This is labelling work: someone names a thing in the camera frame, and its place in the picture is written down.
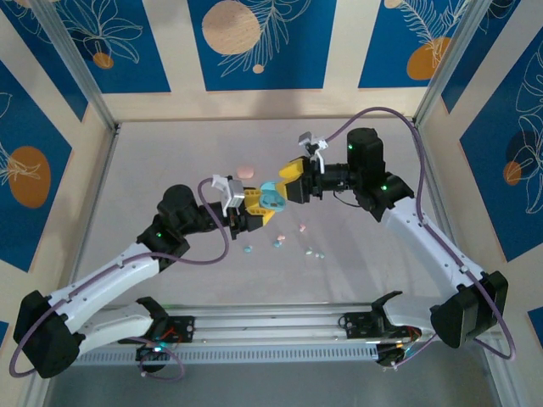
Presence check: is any grey slotted cable duct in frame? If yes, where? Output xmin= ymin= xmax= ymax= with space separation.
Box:
xmin=78 ymin=343 xmax=381 ymax=365

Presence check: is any blue earbud charging case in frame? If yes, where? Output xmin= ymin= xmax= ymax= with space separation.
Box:
xmin=259 ymin=181 xmax=288 ymax=212

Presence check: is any aluminium table side rail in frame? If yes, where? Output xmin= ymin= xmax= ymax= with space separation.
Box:
xmin=63 ymin=125 xmax=122 ymax=306
xmin=409 ymin=118 xmax=476 ymax=304

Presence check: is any aluminium frame post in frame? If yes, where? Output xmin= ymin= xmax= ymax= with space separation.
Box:
xmin=413 ymin=0 xmax=489 ymax=128
xmin=31 ymin=0 xmax=122 ymax=132

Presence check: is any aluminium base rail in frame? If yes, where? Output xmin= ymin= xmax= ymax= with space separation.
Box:
xmin=44 ymin=301 xmax=497 ymax=347

